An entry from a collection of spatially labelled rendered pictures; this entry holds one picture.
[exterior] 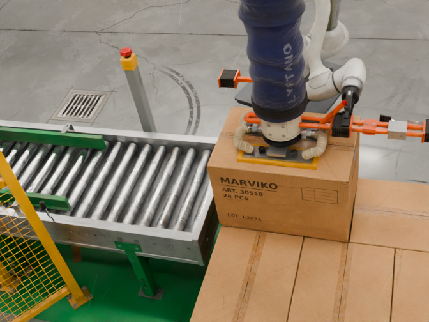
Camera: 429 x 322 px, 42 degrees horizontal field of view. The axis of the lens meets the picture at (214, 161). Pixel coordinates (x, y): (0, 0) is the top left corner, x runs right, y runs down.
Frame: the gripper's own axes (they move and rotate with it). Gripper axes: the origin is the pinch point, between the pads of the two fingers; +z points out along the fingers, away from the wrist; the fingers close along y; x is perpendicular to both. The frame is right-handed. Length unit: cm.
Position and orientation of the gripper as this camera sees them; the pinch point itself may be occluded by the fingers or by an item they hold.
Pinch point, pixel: (345, 124)
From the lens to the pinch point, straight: 231.2
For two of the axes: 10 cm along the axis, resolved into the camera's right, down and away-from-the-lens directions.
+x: -9.5, -0.9, 2.9
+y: 1.5, 7.0, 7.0
